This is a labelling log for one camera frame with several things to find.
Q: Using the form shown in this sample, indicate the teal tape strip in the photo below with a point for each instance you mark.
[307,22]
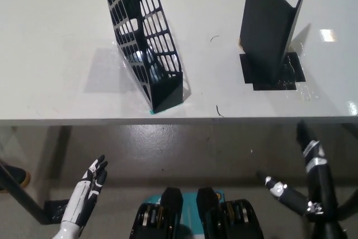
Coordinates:
[152,112]

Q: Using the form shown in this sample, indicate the black floor tape patch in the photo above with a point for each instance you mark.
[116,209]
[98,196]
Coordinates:
[56,208]

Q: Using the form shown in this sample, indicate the black lattice magazine shelf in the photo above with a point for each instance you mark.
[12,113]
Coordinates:
[167,90]

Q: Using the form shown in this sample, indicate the black cardboard panel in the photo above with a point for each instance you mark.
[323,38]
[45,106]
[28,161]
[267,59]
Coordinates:
[263,26]

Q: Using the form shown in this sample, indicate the grey table leg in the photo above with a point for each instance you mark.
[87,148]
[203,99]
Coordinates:
[56,152]

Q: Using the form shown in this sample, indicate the thin curved black thread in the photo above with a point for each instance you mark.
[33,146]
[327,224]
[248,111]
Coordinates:
[214,37]

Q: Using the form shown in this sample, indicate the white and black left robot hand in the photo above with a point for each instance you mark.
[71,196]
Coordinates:
[84,194]

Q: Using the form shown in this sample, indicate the black slanted table leg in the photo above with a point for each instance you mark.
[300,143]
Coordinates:
[25,194]
[348,208]

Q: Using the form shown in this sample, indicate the dark shoe with brown sole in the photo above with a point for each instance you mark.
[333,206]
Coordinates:
[16,174]

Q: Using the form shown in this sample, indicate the short black thread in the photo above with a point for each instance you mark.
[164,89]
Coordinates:
[219,110]

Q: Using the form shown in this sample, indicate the black tape patch on table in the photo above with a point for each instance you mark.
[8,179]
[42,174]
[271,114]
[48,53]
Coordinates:
[247,71]

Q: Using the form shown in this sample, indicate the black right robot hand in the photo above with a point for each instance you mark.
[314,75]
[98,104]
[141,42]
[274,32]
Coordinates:
[321,194]

